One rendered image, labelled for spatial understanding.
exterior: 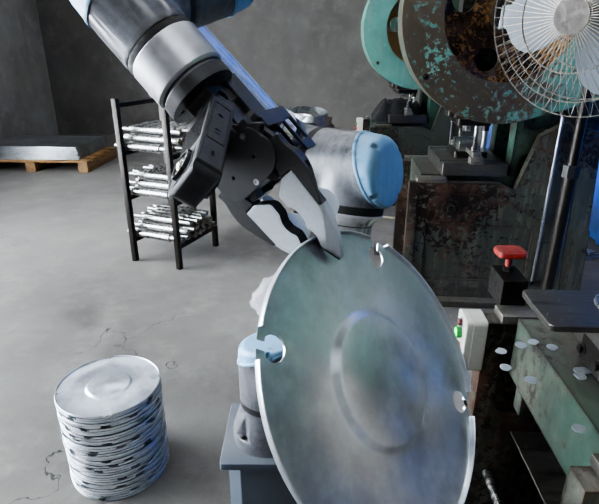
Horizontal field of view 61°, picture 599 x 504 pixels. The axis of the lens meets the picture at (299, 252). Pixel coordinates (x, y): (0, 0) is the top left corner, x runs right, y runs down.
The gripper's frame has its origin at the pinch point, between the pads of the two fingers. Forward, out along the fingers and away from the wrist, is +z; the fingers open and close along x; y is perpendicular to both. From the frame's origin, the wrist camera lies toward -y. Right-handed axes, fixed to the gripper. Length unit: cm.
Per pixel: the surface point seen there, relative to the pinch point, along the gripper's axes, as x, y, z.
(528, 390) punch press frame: 18, 60, 54
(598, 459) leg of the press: 4, 30, 52
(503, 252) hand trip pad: 8, 81, 32
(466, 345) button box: 25, 68, 42
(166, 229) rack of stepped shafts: 175, 188, -57
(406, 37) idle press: 6, 173, -34
